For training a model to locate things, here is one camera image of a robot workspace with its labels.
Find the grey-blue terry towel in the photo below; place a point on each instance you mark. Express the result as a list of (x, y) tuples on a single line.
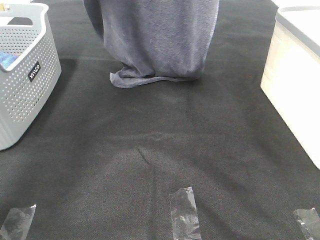
[(155, 40)]

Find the blue towel in basket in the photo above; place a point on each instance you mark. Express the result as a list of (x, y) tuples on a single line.
[(6, 59)]

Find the black table cloth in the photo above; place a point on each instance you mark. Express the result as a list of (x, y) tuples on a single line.
[(100, 162)]

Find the middle clear tape strip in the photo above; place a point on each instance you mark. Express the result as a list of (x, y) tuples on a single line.
[(184, 215)]

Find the clear tape strip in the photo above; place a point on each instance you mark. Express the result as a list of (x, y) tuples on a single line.
[(184, 215), (17, 223), (309, 223)]

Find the white slatted storage box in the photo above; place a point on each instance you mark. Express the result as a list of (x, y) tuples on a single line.
[(291, 76)]

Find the grey perforated laundry basket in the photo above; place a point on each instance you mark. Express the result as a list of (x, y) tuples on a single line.
[(27, 83)]

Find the right clear tape strip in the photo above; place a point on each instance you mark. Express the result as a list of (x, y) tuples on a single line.
[(309, 223)]

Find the left clear tape strip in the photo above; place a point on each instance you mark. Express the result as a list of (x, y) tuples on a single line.
[(17, 223)]

